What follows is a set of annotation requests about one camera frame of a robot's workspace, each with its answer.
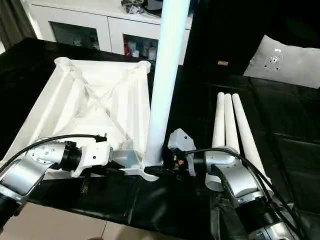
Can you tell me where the white plastic table top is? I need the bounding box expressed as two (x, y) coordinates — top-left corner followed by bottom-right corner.
(0, 57), (164, 182)

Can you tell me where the white plastic table leg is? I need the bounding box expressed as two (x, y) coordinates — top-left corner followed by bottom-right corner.
(142, 0), (192, 169)
(231, 93), (273, 186)
(223, 93), (242, 151)
(205, 91), (227, 193)

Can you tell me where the black work mat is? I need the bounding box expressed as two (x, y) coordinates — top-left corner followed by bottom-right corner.
(0, 37), (320, 240)

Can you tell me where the white glass-door cabinet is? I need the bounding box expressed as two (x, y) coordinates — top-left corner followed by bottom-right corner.
(27, 0), (194, 66)

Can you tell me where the dark bag on cabinet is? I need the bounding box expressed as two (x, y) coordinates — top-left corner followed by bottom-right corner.
(144, 0), (164, 14)

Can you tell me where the small clutter pile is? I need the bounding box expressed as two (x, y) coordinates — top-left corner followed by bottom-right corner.
(121, 0), (146, 15)

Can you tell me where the grey curtain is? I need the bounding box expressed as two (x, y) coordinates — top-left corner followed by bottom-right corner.
(0, 0), (34, 51)

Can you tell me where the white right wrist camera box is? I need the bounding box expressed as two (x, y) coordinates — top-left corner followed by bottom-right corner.
(167, 128), (197, 166)

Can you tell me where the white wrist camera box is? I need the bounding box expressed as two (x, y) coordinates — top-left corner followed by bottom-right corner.
(167, 128), (197, 166)
(70, 140), (114, 179)

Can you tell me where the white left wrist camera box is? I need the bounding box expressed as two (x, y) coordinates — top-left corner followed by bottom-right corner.
(70, 140), (114, 179)

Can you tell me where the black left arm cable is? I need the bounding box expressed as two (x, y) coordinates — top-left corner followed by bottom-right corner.
(0, 133), (109, 174)

